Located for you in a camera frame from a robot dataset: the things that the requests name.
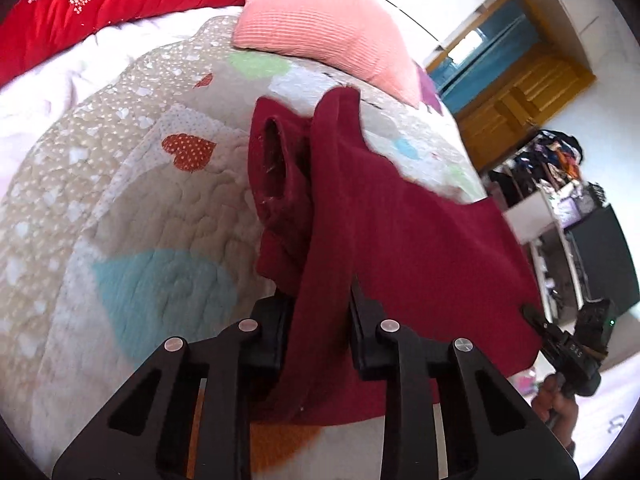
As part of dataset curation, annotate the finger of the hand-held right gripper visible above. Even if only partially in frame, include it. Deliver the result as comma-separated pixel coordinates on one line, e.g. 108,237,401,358
522,303,557,347

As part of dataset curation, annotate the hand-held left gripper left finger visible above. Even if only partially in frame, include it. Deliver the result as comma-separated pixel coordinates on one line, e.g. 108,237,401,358
51,294,295,480

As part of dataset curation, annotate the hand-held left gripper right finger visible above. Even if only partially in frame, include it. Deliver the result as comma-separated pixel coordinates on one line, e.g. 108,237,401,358
349,280,581,480

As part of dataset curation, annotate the dark red knit sweater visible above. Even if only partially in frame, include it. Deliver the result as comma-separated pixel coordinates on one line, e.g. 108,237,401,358
247,87,547,427

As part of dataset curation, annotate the person's right hand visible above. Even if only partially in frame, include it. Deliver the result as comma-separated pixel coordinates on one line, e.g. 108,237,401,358
531,374,581,455

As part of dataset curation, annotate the white cabinet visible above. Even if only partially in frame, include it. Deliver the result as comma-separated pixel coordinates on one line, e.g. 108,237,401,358
501,189,593,327

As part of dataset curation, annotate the black flat screen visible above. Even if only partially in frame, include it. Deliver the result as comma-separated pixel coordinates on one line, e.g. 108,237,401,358
564,204,640,317

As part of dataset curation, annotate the patchwork heart bedspread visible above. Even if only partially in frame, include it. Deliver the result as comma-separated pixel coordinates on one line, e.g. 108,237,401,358
0,14,501,477

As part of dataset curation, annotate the wooden door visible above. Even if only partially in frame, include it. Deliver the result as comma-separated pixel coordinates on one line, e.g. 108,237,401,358
456,42,597,172

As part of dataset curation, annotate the purple pillow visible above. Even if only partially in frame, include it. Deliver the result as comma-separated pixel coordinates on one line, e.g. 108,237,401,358
414,66,444,114

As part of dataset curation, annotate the blue curtain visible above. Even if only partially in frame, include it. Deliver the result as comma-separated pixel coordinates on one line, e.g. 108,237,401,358
427,0,542,109

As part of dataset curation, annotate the pink ribbed pillow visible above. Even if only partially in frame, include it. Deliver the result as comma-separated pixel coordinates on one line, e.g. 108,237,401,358
232,0,427,109

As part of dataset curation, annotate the white bed sheet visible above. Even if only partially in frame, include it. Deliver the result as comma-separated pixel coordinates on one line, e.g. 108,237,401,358
0,4,247,183

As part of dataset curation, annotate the red floral quilt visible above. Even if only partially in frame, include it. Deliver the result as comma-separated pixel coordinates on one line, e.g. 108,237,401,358
0,0,266,87

